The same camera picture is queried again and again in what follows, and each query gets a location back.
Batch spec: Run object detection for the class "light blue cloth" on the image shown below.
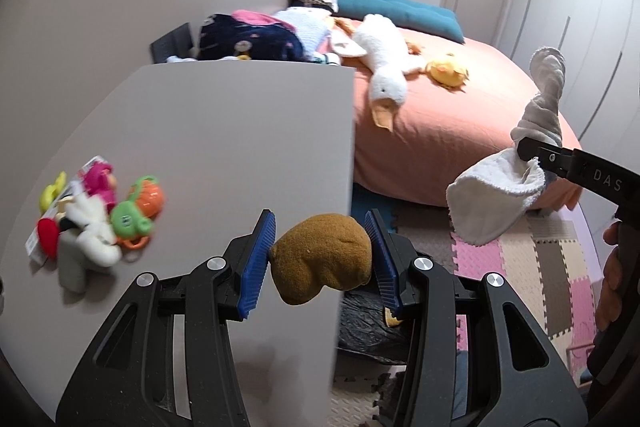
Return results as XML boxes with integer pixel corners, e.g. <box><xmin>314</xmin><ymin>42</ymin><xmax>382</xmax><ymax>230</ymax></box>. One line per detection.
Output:
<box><xmin>272</xmin><ymin>7</ymin><xmax>333</xmax><ymax>52</ymax></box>

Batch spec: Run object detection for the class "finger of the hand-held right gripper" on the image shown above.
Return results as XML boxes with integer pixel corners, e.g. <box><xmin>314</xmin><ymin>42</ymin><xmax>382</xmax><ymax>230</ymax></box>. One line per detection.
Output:
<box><xmin>516</xmin><ymin>136</ymin><xmax>577</xmax><ymax>176</ymax></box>

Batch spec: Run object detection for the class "red plush piece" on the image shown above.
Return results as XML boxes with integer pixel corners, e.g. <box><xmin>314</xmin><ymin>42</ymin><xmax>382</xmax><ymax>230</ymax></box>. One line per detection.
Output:
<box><xmin>37</xmin><ymin>217</ymin><xmax>61</xmax><ymax>258</ymax></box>

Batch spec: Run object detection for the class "white plush toy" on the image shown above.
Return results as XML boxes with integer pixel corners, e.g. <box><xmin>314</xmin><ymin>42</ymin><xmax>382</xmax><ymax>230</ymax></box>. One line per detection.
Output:
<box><xmin>56</xmin><ymin>194</ymin><xmax>121</xmax><ymax>293</ymax></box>

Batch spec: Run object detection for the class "pink cloth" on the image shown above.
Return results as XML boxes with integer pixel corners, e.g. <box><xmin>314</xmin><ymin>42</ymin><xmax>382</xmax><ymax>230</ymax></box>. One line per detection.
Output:
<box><xmin>231</xmin><ymin>9</ymin><xmax>296</xmax><ymax>30</ymax></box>

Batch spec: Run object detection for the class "navy patterned blanket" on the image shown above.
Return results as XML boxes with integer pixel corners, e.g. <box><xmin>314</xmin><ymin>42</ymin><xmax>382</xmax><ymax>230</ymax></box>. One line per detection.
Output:
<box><xmin>195</xmin><ymin>12</ymin><xmax>306</xmax><ymax>62</ymax></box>

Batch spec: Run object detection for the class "yellow duck plush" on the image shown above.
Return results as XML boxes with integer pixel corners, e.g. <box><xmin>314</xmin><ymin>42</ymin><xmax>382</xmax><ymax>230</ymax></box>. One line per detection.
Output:
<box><xmin>425</xmin><ymin>53</ymin><xmax>471</xmax><ymax>92</ymax></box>

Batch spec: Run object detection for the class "brown plush toy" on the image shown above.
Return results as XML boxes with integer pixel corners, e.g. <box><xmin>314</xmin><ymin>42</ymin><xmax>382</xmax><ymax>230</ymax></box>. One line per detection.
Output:
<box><xmin>268</xmin><ymin>213</ymin><xmax>375</xmax><ymax>306</ymax></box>

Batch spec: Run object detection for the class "teal cushion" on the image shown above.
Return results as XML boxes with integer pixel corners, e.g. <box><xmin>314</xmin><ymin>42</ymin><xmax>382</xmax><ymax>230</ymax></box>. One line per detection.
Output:
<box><xmin>332</xmin><ymin>0</ymin><xmax>466</xmax><ymax>44</ymax></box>

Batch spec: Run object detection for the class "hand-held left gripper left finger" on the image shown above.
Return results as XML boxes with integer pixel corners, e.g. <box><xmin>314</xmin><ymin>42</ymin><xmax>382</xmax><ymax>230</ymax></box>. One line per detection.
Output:
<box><xmin>56</xmin><ymin>208</ymin><xmax>277</xmax><ymax>427</ymax></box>

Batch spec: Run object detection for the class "black bin with small toys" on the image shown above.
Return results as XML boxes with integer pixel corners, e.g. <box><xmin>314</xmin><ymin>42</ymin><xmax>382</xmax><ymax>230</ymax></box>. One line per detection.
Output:
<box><xmin>337</xmin><ymin>287</ymin><xmax>413</xmax><ymax>365</ymax></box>

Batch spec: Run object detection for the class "orange figure toy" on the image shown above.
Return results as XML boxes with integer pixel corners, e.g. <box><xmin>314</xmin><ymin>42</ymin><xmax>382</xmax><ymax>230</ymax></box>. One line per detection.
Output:
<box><xmin>129</xmin><ymin>175</ymin><xmax>166</xmax><ymax>218</ymax></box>

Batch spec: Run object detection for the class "person's right hand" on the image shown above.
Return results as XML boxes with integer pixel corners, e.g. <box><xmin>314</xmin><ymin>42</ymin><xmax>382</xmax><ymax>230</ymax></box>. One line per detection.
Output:
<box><xmin>595</xmin><ymin>223</ymin><xmax>623</xmax><ymax>308</ymax></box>

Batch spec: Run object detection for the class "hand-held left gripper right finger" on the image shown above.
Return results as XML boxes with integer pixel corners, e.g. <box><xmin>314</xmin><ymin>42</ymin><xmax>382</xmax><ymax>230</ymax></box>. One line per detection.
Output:
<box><xmin>364</xmin><ymin>208</ymin><xmax>588</xmax><ymax>427</ymax></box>

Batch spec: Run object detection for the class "foam puzzle floor mat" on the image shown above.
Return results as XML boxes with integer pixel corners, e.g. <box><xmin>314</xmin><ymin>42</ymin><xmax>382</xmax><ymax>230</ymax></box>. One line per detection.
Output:
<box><xmin>330</xmin><ymin>192</ymin><xmax>616</xmax><ymax>427</ymax></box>

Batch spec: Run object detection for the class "white and grey towel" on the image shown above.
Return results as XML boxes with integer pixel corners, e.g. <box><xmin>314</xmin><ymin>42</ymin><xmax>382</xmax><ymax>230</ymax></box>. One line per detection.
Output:
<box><xmin>446</xmin><ymin>47</ymin><xmax>568</xmax><ymax>247</ymax></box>

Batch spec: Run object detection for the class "white goose plush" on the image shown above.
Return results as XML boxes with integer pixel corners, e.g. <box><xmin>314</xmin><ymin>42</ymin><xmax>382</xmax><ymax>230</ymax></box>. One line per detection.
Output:
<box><xmin>327</xmin><ymin>13</ymin><xmax>428</xmax><ymax>131</ymax></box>

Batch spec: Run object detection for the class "green figure toy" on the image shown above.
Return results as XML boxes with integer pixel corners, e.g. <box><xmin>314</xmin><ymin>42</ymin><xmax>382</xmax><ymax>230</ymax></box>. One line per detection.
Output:
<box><xmin>110</xmin><ymin>199</ymin><xmax>151</xmax><ymax>243</ymax></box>

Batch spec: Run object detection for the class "bed with orange cover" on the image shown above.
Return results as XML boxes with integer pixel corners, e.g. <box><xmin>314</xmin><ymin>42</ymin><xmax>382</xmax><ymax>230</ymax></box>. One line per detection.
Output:
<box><xmin>320</xmin><ymin>17</ymin><xmax>583</xmax><ymax>210</ymax></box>

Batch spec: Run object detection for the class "pink plush toy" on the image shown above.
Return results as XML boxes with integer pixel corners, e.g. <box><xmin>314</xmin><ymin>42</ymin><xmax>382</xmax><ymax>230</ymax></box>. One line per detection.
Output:
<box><xmin>82</xmin><ymin>159</ymin><xmax>119</xmax><ymax>208</ymax></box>

